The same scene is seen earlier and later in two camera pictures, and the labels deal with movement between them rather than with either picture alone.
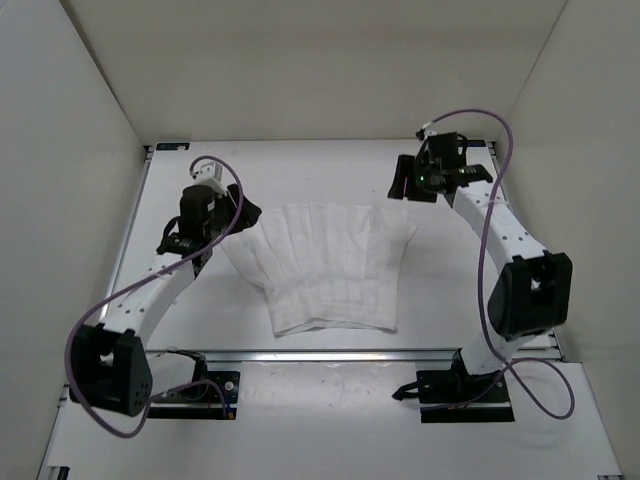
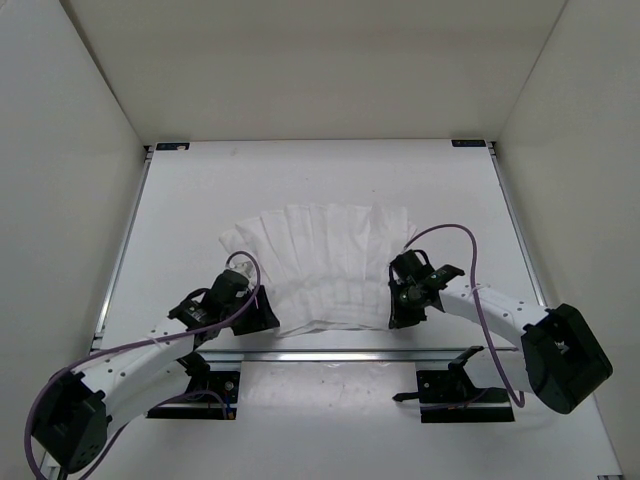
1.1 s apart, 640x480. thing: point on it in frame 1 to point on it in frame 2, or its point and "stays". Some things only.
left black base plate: [219, 387] stays
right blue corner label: [471, 143] stays
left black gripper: [248, 217] to [263, 316]
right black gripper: [404, 168] to [399, 318]
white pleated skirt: [327, 263] stays
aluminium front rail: [328, 356] stays
